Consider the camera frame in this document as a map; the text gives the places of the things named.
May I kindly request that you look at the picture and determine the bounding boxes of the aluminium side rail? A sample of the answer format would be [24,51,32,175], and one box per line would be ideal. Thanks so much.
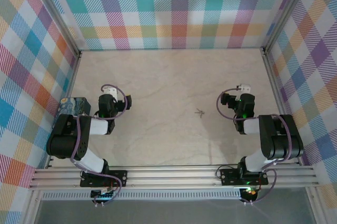
[45,50,83,169]
[261,47,301,166]

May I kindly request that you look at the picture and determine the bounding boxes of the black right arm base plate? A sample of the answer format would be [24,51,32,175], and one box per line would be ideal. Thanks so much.
[219,168,270,186]

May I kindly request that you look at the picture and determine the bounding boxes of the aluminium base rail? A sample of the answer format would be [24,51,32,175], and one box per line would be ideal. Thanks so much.
[28,164,320,191]

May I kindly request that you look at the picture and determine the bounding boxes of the aluminium frame post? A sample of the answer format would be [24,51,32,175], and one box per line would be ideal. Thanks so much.
[25,0,83,59]
[262,0,314,54]

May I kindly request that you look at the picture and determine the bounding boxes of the perforated grey cable duct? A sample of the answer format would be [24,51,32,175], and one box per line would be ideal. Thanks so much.
[41,191,243,201]

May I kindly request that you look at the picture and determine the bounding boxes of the starry night print box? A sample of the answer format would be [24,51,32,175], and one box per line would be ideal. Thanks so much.
[56,97,92,116]

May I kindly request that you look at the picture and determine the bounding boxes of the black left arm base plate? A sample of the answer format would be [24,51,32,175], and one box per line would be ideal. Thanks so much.
[80,169,128,188]

